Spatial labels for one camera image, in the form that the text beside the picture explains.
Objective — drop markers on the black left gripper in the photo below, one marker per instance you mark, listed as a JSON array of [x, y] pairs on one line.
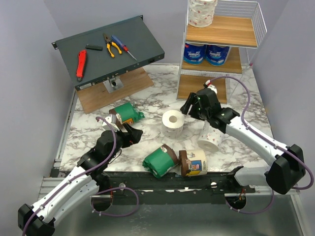
[[133, 136]]

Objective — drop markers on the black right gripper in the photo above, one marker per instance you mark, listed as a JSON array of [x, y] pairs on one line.
[[195, 109]]

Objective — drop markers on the floral paper roll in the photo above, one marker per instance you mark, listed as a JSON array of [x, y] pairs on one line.
[[210, 138], [201, 12], [172, 124]]

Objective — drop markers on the blue white paper towel roll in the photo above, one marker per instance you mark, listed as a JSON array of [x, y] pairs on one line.
[[217, 55]]

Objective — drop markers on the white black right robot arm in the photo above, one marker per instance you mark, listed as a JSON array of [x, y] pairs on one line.
[[284, 164]]

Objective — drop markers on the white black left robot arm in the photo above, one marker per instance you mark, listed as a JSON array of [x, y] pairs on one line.
[[85, 180]]

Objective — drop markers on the green wrapped roll near left arm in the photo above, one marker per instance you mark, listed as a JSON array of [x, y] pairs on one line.
[[126, 113]]

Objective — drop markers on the floral paper roll on shelf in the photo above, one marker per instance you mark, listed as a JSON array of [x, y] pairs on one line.
[[201, 12]]

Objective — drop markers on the green brown wrapped roll front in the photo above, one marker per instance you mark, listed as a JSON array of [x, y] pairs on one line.
[[161, 161]]

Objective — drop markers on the wooden board under chassis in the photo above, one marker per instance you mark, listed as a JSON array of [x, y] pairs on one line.
[[97, 96]]

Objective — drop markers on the cream cartoon wrapped roll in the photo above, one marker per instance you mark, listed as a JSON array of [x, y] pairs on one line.
[[193, 162]]

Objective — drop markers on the blue red screwdriver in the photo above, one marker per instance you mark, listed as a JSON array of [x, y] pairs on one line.
[[122, 45]]

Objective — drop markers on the dark grey rack server chassis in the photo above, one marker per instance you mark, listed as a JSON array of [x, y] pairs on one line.
[[100, 66]]

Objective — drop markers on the black bit holder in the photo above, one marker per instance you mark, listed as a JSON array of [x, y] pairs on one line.
[[94, 47]]

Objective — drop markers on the red utility knife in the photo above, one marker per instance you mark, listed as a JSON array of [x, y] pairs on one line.
[[82, 60]]

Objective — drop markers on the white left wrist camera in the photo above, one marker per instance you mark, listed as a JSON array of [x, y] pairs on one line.
[[110, 122]]

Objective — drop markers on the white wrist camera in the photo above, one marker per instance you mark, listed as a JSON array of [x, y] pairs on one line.
[[208, 85], [110, 122]]

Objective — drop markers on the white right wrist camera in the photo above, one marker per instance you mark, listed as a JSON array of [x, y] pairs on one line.
[[208, 85]]

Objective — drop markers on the white wire wooden shelf rack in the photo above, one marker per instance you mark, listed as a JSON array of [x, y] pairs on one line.
[[238, 25]]

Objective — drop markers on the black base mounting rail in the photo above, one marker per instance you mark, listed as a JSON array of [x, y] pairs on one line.
[[128, 187]]

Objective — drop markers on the yellow handled pliers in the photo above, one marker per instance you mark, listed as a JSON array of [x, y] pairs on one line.
[[109, 44]]

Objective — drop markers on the aluminium extrusion rail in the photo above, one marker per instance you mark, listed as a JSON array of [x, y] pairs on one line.
[[49, 183]]

